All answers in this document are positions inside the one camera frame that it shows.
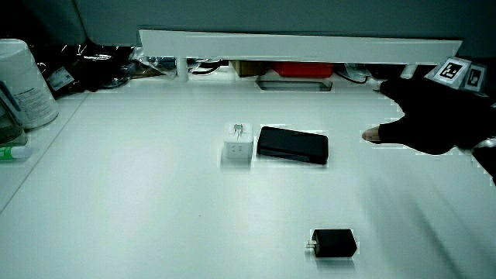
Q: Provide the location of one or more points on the person's right hand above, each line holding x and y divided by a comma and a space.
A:
430, 116

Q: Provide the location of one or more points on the black charger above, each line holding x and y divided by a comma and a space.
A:
335, 243

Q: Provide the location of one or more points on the white cube charger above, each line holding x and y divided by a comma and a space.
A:
238, 144

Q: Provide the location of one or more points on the red box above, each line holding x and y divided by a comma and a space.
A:
303, 69

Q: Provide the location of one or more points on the dark rectangular tray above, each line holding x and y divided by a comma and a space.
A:
294, 85

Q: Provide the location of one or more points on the black power bank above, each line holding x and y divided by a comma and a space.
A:
293, 144

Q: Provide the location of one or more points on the white desk shelf riser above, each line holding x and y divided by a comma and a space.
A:
294, 46

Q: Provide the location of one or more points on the brown cardboard box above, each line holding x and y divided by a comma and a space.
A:
248, 67

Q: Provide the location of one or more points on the clear plastic bag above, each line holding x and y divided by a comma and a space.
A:
153, 64

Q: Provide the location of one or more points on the black plastic bag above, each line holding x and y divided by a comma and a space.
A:
83, 67

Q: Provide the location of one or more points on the white cylindrical wipes container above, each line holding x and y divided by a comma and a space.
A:
23, 85

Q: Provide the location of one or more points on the green and white tube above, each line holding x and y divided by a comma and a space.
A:
13, 152

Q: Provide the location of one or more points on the clear glass jar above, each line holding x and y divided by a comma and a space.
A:
8, 128

